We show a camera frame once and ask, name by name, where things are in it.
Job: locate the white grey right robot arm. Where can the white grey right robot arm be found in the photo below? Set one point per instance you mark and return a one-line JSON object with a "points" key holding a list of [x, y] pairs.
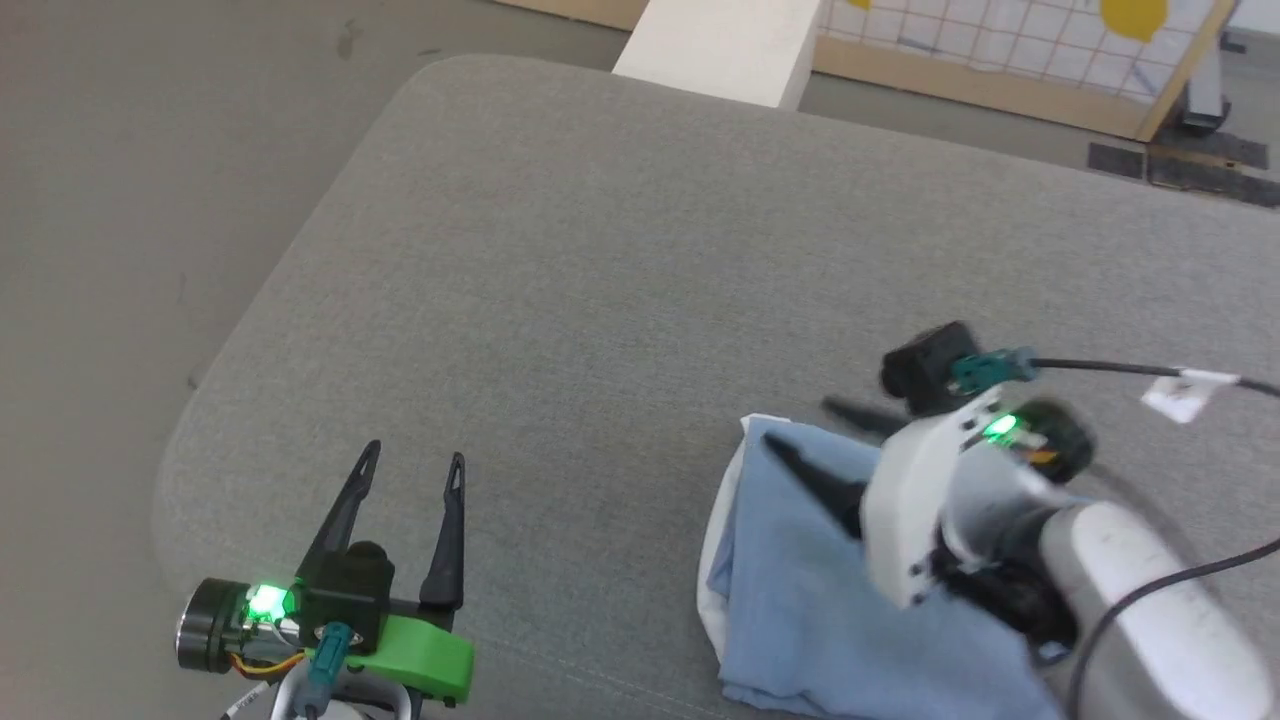
{"points": [[1150, 600]]}

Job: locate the grey fabric sofa cushion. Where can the grey fabric sofa cushion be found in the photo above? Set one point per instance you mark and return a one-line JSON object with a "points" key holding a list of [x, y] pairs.
{"points": [[600, 300]]}

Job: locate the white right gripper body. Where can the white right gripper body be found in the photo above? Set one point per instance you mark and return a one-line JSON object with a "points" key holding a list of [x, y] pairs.
{"points": [[910, 500]]}

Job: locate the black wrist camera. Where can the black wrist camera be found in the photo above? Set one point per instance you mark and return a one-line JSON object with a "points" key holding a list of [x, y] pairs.
{"points": [[350, 590], [925, 365]]}

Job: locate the light blue garment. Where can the light blue garment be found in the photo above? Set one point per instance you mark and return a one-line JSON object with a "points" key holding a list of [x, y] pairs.
{"points": [[800, 620]]}

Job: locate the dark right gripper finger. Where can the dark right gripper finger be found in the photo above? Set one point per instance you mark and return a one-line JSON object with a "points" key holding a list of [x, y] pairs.
{"points": [[825, 485], [870, 418]]}

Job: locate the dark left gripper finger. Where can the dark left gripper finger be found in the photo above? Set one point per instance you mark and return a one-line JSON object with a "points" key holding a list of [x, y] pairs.
{"points": [[450, 560], [345, 520]]}

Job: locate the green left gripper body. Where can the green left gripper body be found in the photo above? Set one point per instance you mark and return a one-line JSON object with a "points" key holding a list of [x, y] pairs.
{"points": [[420, 655]]}

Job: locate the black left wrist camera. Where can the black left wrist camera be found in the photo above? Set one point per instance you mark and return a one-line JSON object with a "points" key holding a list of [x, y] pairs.
{"points": [[350, 590]]}

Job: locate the white square pillar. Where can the white square pillar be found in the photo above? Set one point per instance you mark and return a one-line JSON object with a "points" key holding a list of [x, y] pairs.
{"points": [[720, 45]]}

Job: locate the wood framed grid board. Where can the wood framed grid board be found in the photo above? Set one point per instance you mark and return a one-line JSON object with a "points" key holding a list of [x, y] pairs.
{"points": [[980, 85]]}

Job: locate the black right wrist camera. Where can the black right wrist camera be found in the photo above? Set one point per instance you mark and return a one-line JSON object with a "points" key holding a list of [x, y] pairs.
{"points": [[925, 365]]}

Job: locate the grey metal stand foot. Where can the grey metal stand foot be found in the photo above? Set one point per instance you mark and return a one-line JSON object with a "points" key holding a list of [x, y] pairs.
{"points": [[1205, 95]]}

